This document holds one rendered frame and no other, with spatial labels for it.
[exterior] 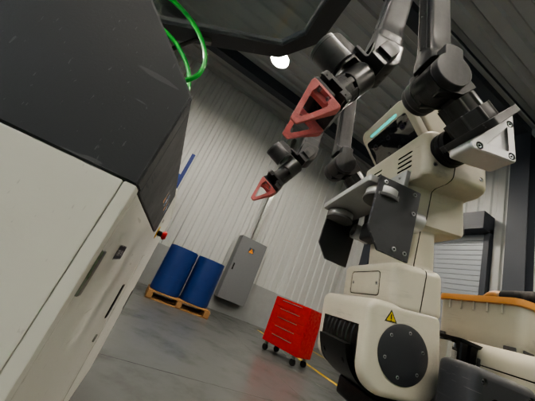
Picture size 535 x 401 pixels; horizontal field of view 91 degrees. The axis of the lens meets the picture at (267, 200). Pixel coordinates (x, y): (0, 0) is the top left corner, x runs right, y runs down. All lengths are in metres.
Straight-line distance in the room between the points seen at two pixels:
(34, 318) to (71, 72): 0.30
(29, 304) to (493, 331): 0.86
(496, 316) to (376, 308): 0.35
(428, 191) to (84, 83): 0.71
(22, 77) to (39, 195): 0.15
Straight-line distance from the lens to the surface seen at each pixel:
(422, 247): 0.71
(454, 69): 0.66
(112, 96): 0.44
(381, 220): 0.58
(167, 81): 0.45
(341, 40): 0.61
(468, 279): 6.98
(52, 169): 0.41
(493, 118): 0.64
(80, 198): 0.39
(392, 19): 0.71
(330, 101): 0.47
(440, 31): 0.77
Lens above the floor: 0.72
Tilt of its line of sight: 19 degrees up
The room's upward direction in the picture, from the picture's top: 23 degrees clockwise
